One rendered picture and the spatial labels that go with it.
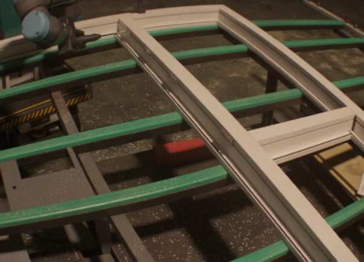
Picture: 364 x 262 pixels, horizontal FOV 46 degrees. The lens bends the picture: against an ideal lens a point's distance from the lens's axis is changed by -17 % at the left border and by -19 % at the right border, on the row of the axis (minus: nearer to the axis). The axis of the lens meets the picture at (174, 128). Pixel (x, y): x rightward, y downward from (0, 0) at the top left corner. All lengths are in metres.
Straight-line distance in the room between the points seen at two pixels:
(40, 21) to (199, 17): 0.80
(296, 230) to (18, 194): 0.62
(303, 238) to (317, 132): 0.39
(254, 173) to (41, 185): 0.47
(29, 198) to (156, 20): 1.00
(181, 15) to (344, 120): 0.85
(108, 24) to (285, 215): 1.06
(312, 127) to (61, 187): 0.63
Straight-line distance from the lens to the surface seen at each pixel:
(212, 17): 1.93
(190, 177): 1.09
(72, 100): 2.50
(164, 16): 1.84
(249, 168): 1.07
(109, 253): 1.32
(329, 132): 1.28
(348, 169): 1.62
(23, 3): 1.39
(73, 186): 1.08
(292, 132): 1.17
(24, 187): 1.10
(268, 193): 1.02
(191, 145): 1.60
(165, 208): 1.42
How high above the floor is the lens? 1.55
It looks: 33 degrees down
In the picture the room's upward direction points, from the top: 3 degrees clockwise
